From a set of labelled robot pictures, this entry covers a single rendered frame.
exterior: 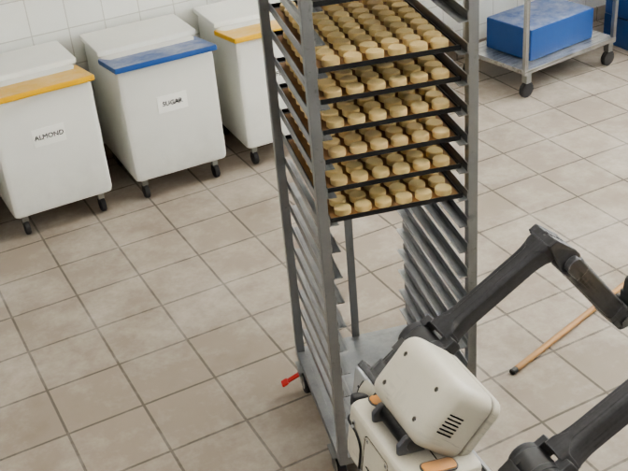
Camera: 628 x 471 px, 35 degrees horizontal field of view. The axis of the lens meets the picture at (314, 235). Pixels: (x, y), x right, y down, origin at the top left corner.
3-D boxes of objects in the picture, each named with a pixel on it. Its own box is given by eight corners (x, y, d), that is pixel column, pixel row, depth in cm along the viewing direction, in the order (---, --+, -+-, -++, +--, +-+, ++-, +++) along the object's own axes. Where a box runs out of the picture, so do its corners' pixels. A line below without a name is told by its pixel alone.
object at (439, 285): (467, 324, 314) (467, 317, 312) (459, 326, 313) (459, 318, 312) (403, 228, 368) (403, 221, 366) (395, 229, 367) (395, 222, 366)
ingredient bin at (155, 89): (140, 207, 521) (114, 69, 481) (105, 163, 570) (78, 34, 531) (235, 179, 540) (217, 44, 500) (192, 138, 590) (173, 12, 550)
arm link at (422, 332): (386, 351, 220) (400, 367, 216) (419, 319, 220) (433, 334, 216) (406, 366, 227) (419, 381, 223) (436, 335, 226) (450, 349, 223)
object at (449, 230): (468, 251, 300) (468, 243, 299) (459, 253, 300) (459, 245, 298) (400, 163, 354) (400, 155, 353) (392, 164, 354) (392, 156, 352)
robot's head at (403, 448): (392, 481, 194) (396, 440, 190) (363, 443, 204) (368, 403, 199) (424, 473, 197) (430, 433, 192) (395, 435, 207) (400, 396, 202)
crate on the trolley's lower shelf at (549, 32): (547, 24, 656) (548, -6, 646) (592, 37, 629) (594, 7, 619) (485, 47, 630) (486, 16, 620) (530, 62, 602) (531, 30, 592)
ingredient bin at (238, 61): (250, 173, 545) (234, 38, 505) (209, 132, 595) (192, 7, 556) (338, 149, 563) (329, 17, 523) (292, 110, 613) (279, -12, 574)
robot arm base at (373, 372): (356, 363, 222) (379, 393, 213) (380, 336, 222) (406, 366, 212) (378, 379, 228) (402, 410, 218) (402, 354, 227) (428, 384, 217)
